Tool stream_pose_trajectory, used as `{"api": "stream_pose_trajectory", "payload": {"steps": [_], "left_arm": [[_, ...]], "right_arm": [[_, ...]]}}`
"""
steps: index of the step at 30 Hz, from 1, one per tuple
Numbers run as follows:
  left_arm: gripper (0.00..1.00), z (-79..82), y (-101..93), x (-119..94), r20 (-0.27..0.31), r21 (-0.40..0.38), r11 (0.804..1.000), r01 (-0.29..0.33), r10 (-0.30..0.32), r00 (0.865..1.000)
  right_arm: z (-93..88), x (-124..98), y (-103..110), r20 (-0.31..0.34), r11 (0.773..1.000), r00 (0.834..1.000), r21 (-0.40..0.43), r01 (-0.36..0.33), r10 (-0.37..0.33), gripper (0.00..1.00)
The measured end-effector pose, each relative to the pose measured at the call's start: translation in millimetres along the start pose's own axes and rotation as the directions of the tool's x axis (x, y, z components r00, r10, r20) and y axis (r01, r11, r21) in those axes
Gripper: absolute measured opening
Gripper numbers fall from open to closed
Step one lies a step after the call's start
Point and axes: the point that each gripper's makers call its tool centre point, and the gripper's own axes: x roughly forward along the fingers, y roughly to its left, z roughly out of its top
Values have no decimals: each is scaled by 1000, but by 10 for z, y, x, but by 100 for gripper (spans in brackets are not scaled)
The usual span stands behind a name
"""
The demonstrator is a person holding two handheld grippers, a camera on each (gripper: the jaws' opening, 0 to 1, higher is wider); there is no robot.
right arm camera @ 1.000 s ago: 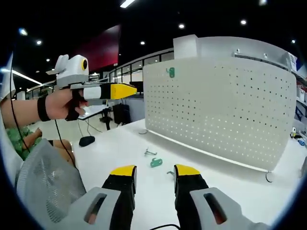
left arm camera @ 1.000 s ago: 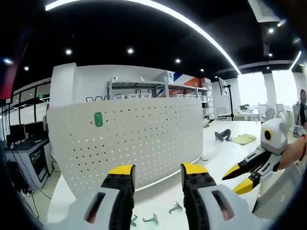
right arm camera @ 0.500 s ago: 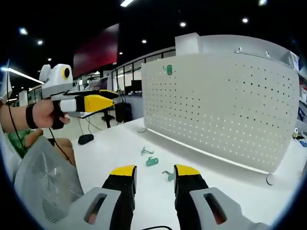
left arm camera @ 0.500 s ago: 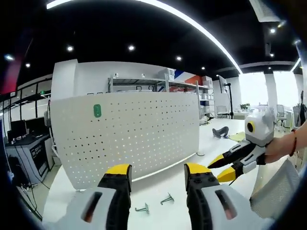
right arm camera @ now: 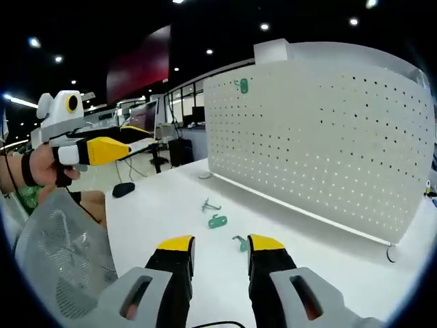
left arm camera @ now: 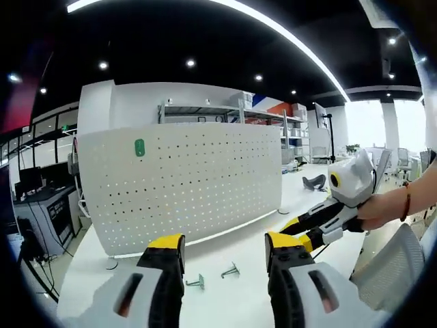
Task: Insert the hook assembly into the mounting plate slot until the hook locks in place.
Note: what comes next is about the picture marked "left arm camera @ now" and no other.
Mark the white perforated mounting plate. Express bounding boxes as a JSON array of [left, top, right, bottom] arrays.
[[75, 122, 290, 271]]

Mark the grey mesh office chair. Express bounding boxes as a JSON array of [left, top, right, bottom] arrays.
[[350, 223, 426, 312]]

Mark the dark grey curved stand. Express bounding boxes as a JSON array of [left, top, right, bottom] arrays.
[[302, 174, 328, 193]]

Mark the grey metal shelf rack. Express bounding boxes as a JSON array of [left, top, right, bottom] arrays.
[[157, 101, 310, 165]]

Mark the red bead bracelet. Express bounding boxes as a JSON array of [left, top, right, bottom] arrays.
[[401, 180, 411, 221]]

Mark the grey thin screen panel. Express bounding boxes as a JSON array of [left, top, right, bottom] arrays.
[[374, 148, 393, 193]]

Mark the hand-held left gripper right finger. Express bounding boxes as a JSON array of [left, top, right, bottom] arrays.
[[264, 231, 360, 328]]

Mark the grey wire hook assembly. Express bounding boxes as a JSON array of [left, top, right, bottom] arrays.
[[221, 261, 241, 279]]

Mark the grey equipment cabinet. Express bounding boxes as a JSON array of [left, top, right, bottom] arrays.
[[14, 186, 81, 254]]

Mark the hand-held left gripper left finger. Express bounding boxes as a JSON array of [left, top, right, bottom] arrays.
[[102, 233, 187, 328]]

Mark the monitor on black stand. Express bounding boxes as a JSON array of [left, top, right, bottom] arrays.
[[313, 102, 338, 162]]

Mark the black desktop monitor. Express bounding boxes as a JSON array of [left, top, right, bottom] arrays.
[[17, 166, 44, 193]]

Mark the person's right hand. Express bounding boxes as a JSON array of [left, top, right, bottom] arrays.
[[348, 186, 410, 234]]

